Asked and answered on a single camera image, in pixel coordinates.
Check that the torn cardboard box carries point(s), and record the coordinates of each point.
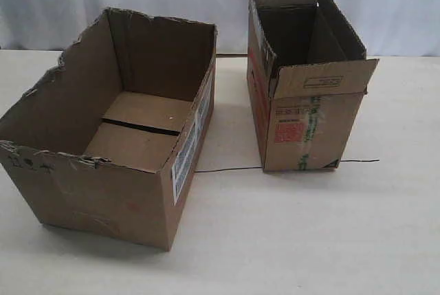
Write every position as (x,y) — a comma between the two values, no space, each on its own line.
(108,140)

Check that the tall cardboard box with flaps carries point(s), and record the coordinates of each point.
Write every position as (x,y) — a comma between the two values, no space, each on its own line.
(307,73)

